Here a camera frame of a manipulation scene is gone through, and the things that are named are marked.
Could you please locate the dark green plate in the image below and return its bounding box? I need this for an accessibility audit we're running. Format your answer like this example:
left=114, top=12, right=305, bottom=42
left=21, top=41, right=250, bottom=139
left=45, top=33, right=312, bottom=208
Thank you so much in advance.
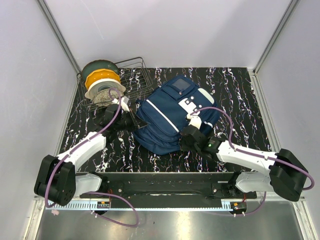
left=81, top=59, right=119, bottom=79

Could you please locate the navy blue student backpack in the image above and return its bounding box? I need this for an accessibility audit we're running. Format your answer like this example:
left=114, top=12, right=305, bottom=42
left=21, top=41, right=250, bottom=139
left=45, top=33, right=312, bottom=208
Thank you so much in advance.
left=133, top=75, right=220, bottom=155

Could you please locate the black wire dish rack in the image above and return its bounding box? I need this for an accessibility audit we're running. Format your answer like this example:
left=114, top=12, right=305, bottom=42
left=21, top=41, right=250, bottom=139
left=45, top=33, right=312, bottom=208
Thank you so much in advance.
left=77, top=57, right=152, bottom=111

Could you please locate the grey slotted cable duct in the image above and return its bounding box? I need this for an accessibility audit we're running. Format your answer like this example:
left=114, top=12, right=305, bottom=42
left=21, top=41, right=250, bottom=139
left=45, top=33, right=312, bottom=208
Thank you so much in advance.
left=52, top=199, right=232, bottom=212

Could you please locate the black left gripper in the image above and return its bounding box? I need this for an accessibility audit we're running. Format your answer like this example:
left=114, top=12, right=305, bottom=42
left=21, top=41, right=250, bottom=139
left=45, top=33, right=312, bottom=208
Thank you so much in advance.
left=115, top=108, right=148, bottom=133

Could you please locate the white plate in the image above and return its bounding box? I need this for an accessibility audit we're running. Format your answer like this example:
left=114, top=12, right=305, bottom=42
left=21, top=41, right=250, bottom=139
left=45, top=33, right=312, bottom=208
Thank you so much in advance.
left=84, top=78, right=126, bottom=100

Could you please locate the aluminium frame rail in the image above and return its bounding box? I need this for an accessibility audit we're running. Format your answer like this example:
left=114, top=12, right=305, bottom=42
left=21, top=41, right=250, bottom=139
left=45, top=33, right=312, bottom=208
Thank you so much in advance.
left=34, top=181, right=307, bottom=202

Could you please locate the left aluminium corner post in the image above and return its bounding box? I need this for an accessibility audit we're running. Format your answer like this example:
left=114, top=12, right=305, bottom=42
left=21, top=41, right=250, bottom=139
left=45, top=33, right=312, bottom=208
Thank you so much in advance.
left=36, top=0, right=81, bottom=73

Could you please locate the right aluminium corner post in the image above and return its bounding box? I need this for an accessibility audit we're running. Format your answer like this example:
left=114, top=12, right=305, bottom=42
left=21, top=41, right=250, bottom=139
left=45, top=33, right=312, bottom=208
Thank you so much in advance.
left=252, top=0, right=300, bottom=76

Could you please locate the grey speckled plate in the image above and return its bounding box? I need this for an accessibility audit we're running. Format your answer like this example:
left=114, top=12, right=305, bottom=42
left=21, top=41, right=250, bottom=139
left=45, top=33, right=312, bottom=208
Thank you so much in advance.
left=92, top=88, right=124, bottom=107

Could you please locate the orange plate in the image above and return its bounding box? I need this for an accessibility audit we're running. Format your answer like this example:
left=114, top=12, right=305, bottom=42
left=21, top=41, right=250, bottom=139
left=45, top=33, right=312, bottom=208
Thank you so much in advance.
left=84, top=68, right=121, bottom=90

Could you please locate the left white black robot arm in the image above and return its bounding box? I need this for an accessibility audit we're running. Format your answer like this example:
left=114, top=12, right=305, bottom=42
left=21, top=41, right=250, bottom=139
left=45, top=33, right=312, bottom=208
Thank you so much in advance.
left=34, top=96, right=146, bottom=208

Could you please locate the aluminium corner post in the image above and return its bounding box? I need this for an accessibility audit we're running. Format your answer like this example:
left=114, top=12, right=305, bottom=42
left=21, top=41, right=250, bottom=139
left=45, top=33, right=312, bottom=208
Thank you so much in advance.
left=36, top=0, right=81, bottom=73
left=252, top=0, right=300, bottom=76

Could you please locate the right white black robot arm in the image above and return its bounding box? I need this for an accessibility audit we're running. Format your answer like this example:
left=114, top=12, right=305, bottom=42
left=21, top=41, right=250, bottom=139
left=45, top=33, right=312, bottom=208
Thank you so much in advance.
left=180, top=114, right=308, bottom=202

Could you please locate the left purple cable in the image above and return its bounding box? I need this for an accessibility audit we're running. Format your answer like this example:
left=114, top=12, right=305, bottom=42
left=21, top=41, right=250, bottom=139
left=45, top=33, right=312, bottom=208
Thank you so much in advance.
left=44, top=87, right=140, bottom=228

